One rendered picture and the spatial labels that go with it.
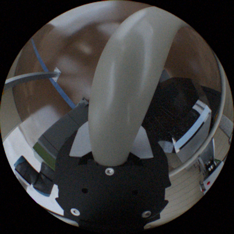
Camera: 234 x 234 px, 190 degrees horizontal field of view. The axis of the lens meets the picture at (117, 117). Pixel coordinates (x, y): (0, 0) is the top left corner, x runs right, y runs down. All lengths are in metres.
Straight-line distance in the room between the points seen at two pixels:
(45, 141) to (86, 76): 0.90
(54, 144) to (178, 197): 5.92
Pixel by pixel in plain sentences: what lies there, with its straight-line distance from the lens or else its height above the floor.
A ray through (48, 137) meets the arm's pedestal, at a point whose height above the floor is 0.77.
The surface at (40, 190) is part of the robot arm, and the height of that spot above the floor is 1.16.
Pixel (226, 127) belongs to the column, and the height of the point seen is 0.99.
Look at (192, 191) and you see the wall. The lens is 5.90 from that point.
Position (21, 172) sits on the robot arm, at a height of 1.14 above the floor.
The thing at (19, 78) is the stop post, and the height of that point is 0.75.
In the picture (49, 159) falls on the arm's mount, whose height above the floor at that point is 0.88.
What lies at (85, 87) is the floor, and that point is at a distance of 1.11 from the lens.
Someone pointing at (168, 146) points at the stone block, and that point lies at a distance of 0.43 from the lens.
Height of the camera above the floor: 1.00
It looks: 65 degrees down
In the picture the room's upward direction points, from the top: 177 degrees counter-clockwise
